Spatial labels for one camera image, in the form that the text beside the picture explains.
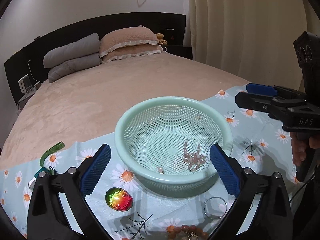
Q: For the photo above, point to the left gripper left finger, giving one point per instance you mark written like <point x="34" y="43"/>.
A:
<point x="92" y="168"/>

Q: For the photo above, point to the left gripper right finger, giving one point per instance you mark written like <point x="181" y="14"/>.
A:
<point x="227" y="168"/>

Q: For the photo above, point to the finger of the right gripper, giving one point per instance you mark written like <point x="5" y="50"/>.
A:
<point x="254" y="102"/>
<point x="265" y="90"/>

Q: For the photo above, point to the right hand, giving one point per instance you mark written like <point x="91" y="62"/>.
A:
<point x="299" y="147"/>

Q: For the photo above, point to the iridescent round hair clip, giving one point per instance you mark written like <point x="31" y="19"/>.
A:
<point x="118" y="199"/>

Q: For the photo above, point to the daisy print blue cloth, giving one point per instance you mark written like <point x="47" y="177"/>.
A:
<point x="260" y="143"/>

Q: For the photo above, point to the cream curtain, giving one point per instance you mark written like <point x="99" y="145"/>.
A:
<point x="252" y="39"/>

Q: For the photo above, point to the mint green plastic basket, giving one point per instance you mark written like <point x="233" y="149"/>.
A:
<point x="174" y="133"/>

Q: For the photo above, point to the black headboard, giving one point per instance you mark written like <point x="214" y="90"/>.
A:
<point x="29" y="60"/>

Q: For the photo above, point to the brown teddy bear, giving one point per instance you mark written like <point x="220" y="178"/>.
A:
<point x="161" y="40"/>

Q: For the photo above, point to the grey folded quilt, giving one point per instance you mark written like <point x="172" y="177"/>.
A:
<point x="73" y="57"/>

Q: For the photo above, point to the lower beige pillow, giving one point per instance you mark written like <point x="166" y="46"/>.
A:
<point x="132" y="51"/>

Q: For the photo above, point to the beige pillow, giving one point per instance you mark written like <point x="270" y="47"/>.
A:
<point x="126" y="37"/>
<point x="132" y="51"/>

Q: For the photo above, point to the upper beige pillow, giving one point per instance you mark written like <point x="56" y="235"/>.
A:
<point x="126" y="37"/>

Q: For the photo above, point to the teal capsule keychain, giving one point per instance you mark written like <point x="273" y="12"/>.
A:
<point x="41" y="173"/>

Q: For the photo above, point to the black camera box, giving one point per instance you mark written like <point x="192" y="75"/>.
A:
<point x="307" y="50"/>

